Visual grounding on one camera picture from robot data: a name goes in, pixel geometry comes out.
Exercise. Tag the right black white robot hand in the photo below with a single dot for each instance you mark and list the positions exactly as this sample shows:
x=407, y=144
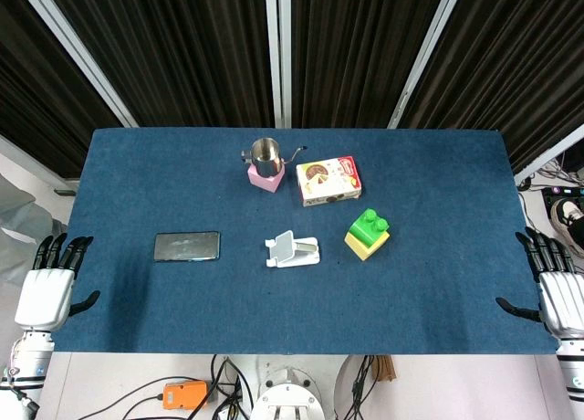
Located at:
x=563, y=301

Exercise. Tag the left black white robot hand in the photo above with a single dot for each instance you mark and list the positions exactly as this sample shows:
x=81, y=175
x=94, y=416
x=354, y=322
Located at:
x=43, y=297

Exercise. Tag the black smartphone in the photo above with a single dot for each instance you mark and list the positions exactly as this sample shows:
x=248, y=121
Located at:
x=187, y=246

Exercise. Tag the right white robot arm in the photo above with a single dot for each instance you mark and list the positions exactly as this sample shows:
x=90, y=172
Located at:
x=572, y=370

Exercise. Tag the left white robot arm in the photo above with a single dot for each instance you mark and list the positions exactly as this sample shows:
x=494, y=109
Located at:
x=27, y=360

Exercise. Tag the white phone stand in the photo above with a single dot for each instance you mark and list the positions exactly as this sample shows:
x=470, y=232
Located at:
x=292, y=253

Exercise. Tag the grey plastic bag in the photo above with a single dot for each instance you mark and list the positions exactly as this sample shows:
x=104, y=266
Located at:
x=23, y=214

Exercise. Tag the white black shoe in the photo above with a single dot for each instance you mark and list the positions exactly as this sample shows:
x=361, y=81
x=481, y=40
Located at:
x=568, y=214

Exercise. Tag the black lit device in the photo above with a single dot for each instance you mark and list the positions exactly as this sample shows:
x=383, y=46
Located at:
x=554, y=194

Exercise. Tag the blue table cloth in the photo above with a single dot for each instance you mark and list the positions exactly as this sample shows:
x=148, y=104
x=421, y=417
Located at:
x=182, y=310

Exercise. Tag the orange box device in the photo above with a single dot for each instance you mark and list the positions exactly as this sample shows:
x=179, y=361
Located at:
x=184, y=395

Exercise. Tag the brown wooden piece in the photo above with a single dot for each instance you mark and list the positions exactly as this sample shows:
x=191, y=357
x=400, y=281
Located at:
x=385, y=369

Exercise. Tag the black pleated curtain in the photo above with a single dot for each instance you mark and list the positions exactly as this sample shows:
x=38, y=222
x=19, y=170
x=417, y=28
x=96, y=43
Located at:
x=182, y=50
x=511, y=50
x=36, y=96
x=356, y=50

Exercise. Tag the yellow block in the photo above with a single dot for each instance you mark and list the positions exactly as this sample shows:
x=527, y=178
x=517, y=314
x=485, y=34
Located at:
x=362, y=251

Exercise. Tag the green toy brick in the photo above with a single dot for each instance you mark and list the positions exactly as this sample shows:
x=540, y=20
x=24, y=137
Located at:
x=367, y=228

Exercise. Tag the pink block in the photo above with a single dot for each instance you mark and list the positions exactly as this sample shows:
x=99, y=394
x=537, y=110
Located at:
x=264, y=182

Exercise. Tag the steel gooseneck pitcher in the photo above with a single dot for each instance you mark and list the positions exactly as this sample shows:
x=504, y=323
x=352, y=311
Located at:
x=265, y=157

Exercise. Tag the white robot torso base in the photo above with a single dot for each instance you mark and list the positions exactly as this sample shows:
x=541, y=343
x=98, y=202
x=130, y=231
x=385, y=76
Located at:
x=287, y=392

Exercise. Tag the white red snack box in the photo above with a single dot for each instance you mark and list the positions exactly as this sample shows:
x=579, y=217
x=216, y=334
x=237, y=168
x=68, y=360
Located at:
x=328, y=180

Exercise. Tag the white frame post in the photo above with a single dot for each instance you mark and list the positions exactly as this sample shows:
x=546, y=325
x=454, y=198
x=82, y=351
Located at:
x=77, y=45
x=547, y=157
x=426, y=50
x=279, y=50

